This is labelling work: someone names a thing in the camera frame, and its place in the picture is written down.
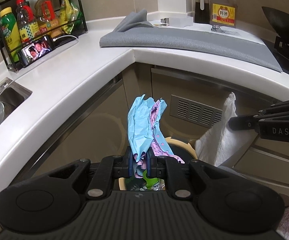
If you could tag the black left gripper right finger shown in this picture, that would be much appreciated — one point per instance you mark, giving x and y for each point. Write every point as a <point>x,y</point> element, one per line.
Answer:
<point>170,170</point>

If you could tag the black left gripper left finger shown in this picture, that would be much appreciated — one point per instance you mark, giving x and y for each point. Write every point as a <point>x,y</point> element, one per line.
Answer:
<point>107,171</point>

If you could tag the blue pink wrapper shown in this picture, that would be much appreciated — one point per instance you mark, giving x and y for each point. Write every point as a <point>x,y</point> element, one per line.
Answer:
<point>144,133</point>

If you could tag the white paper towel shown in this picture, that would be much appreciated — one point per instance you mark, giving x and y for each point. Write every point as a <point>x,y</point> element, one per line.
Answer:
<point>220,145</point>

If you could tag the green plastic utensil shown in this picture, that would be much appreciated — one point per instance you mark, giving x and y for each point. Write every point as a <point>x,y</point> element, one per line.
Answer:
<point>151,183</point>

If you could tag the patterned black white trivet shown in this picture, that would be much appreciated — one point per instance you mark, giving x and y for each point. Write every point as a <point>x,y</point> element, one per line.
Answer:
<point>217,29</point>

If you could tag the yellow label cooking wine jug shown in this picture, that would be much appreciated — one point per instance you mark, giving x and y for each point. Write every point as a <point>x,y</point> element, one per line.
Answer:
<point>223,13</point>

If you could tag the stainless steel sink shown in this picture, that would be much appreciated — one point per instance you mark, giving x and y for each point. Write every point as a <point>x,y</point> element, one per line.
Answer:
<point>12,95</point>

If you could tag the grey counter mat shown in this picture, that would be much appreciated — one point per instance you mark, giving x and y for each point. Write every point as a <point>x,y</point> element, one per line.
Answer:
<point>135,31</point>

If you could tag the smartphone showing video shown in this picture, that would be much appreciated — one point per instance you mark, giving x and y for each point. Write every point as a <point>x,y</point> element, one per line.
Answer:
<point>35,50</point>

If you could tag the white foam block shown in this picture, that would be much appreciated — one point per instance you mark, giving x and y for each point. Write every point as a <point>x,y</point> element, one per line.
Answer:
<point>181,22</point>

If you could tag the dark soy sauce dispenser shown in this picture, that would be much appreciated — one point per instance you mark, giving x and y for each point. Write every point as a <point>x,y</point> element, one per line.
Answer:
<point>201,11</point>

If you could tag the metal cookie cutter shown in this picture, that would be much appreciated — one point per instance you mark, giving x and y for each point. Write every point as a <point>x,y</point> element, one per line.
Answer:
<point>165,21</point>

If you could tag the yellow green snack bags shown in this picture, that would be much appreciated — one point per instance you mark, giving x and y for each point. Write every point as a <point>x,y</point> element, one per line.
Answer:
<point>70,16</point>

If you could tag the red cap sauce bottle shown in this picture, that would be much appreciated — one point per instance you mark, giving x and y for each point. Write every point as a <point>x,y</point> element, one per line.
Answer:
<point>26,22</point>

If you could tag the green yellow oil bottle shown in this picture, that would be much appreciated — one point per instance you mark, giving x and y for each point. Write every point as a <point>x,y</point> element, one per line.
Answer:
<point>10,32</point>

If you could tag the yellow cap oil bottle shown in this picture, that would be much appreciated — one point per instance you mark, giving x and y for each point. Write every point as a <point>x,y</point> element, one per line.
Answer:
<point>46,17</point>

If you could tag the black metal spice rack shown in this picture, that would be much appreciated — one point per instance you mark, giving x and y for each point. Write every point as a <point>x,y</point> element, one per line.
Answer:
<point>58,41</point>

